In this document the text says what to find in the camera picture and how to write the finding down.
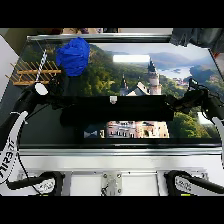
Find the wooden hanger rack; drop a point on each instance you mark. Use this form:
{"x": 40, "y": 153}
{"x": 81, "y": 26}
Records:
{"x": 28, "y": 71}

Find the white striped stick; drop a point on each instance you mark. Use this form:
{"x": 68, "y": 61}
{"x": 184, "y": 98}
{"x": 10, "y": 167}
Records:
{"x": 42, "y": 65}

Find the dark grey garment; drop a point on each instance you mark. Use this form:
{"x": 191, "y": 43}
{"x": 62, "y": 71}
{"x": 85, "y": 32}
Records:
{"x": 196, "y": 36}

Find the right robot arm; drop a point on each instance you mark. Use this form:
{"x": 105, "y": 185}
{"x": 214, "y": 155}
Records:
{"x": 213, "y": 106}

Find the blue garment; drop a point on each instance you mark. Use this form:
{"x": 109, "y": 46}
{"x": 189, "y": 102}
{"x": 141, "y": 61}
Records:
{"x": 73, "y": 56}

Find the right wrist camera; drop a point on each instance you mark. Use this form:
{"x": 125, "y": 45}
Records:
{"x": 194, "y": 84}

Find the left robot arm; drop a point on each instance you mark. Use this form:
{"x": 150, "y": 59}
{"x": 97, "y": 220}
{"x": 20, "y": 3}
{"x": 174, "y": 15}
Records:
{"x": 13, "y": 133}

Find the black garment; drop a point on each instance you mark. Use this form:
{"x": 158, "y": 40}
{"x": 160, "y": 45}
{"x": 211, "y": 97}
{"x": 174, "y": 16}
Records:
{"x": 116, "y": 111}

